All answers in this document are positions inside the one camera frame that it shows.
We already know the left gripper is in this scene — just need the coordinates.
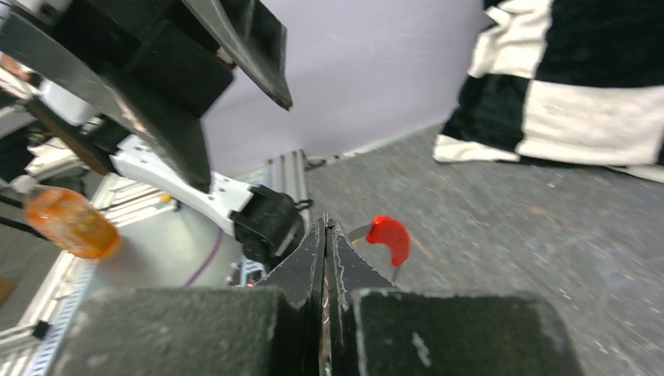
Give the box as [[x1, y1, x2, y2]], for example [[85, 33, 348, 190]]
[[1, 0, 293, 193]]

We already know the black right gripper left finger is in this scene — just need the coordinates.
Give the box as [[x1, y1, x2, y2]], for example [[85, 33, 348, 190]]
[[47, 220, 325, 375]]

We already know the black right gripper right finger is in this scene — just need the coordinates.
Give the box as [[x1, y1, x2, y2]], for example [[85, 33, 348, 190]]
[[325, 220, 583, 375]]

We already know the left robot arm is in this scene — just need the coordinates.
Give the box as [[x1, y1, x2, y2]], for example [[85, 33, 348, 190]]
[[1, 0, 304, 268]]

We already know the orange blurred object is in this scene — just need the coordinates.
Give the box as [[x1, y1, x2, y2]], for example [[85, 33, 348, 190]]
[[23, 185, 121, 259]]

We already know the black white checkered cloth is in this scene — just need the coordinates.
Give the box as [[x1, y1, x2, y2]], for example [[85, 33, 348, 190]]
[[433, 1, 663, 182]]

